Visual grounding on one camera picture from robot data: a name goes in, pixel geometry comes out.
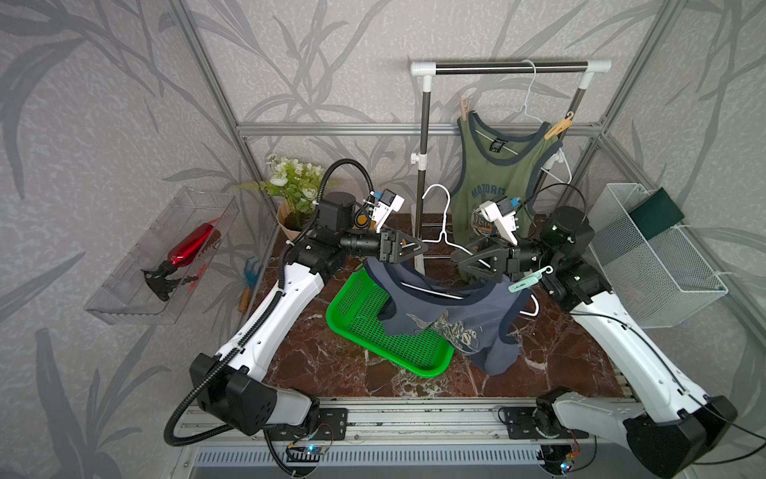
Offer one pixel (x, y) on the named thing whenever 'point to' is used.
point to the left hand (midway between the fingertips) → (420, 251)
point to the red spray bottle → (161, 280)
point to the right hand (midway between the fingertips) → (458, 265)
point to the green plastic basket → (355, 309)
